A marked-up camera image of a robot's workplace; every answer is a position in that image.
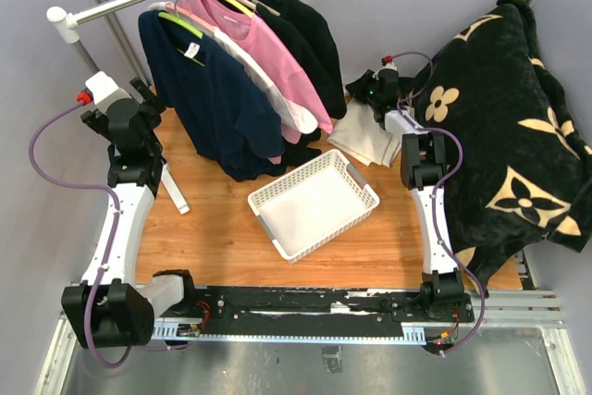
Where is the black t shirt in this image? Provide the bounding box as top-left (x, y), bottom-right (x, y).
top-left (187, 0), bottom-right (333, 167)
top-left (249, 0), bottom-right (347, 119)

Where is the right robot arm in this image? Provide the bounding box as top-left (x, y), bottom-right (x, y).
top-left (345, 67), bottom-right (475, 322)

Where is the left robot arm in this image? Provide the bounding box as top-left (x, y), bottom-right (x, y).
top-left (61, 71), bottom-right (198, 351)

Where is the white t shirt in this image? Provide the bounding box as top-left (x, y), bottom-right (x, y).
top-left (150, 0), bottom-right (320, 133)

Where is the green hanger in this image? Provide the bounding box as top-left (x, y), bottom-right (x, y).
top-left (158, 0), bottom-right (204, 66)

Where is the navy blue t shirt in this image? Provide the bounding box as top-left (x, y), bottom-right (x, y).
top-left (138, 10), bottom-right (286, 181)

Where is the pink white hanger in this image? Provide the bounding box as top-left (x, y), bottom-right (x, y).
top-left (148, 0), bottom-right (214, 38)

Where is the pink t shirt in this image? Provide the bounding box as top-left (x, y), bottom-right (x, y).
top-left (179, 0), bottom-right (333, 132)

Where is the folded cream cloth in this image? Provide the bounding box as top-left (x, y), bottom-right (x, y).
top-left (327, 99), bottom-right (401, 167)

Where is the white plastic basket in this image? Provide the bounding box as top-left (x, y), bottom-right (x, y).
top-left (247, 149), bottom-right (380, 264)

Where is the black floral blanket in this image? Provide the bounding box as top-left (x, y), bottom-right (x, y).
top-left (401, 0), bottom-right (591, 286)

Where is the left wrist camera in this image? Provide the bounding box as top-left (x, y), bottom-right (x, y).
top-left (76, 71), bottom-right (130, 114)

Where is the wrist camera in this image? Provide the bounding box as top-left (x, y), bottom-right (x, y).
top-left (76, 71), bottom-right (130, 114)
top-left (378, 55), bottom-right (399, 74)

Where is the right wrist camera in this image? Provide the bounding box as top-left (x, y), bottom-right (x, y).
top-left (378, 55), bottom-right (399, 74)

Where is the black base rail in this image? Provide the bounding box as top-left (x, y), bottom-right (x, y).
top-left (191, 286), bottom-right (475, 340)

